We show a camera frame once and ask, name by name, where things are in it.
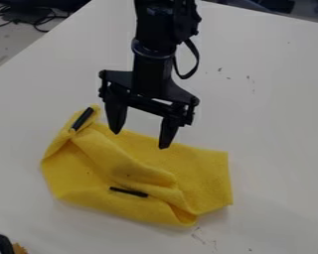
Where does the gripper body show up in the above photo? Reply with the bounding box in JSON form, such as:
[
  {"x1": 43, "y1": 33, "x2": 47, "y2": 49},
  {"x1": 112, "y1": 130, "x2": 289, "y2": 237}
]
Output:
[{"x1": 96, "y1": 49, "x2": 202, "y2": 127}]

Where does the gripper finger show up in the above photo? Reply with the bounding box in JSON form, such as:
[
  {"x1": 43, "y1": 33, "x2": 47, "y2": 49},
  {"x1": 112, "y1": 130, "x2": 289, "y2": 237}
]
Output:
[
  {"x1": 156, "y1": 116, "x2": 182, "y2": 150},
  {"x1": 101, "y1": 95, "x2": 131, "y2": 135}
]

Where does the yellow cloth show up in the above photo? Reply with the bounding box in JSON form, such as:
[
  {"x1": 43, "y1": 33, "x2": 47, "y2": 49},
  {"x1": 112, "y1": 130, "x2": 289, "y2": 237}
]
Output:
[{"x1": 39, "y1": 104, "x2": 236, "y2": 228}]

